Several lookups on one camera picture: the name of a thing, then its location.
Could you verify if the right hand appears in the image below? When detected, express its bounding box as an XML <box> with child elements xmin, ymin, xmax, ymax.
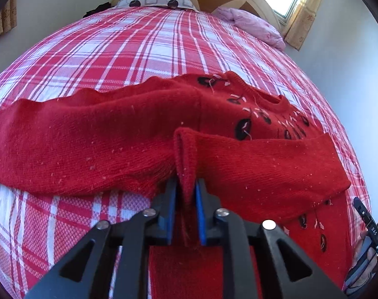
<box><xmin>343</xmin><ymin>230</ymin><xmax>377</xmax><ymax>296</ymax></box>

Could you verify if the beige curtain left wall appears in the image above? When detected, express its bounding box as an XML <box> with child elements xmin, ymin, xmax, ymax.
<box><xmin>0</xmin><ymin>0</ymin><xmax>17</xmax><ymax>37</ymax></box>

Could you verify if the red knit sweater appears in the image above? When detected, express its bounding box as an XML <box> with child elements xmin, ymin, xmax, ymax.
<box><xmin>0</xmin><ymin>72</ymin><xmax>353</xmax><ymax>298</ymax></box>

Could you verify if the dark cloth beside pillow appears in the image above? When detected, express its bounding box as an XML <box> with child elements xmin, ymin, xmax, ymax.
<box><xmin>83</xmin><ymin>2</ymin><xmax>112</xmax><ymax>18</ymax></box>

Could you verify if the red white plaid bedspread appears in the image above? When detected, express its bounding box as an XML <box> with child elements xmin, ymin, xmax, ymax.
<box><xmin>0</xmin><ymin>5</ymin><xmax>372</xmax><ymax>299</ymax></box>

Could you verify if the beige curtain by headboard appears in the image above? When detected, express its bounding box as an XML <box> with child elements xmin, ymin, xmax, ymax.
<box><xmin>276</xmin><ymin>0</ymin><xmax>322</xmax><ymax>50</ymax></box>

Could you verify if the pink pillow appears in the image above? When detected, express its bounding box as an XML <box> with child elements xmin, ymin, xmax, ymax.
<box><xmin>212</xmin><ymin>7</ymin><xmax>286</xmax><ymax>51</ymax></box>

